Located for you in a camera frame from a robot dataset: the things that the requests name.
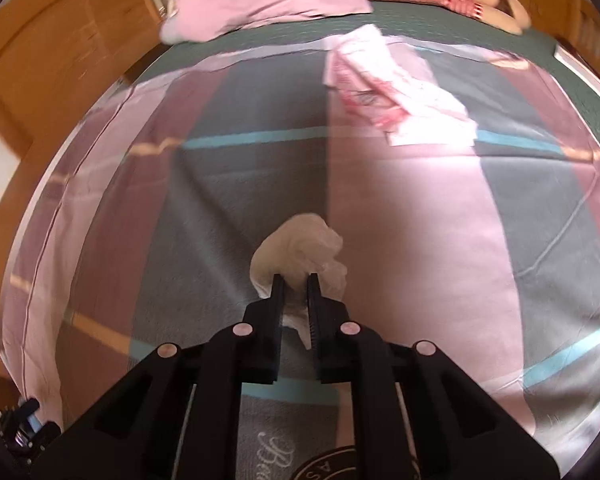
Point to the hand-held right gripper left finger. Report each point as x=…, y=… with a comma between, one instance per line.
x=278, y=320

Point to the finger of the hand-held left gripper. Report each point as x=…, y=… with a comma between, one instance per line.
x=32, y=427

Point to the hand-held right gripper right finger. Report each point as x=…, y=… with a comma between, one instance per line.
x=316, y=320

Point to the white tissue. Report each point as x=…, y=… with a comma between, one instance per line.
x=300, y=250

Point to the pink white wrapper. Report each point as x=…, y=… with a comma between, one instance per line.
x=394, y=90

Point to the pink grey plaid blanket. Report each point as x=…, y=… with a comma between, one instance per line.
x=429, y=260

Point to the light blue bolster pillow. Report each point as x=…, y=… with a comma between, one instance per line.
x=172, y=30

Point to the green textured bed mat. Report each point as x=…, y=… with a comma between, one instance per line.
x=479, y=42

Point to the flat white board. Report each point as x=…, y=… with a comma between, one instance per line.
x=587, y=75

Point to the wooden bunk bed frame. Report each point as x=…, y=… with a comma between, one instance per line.
x=55, y=60

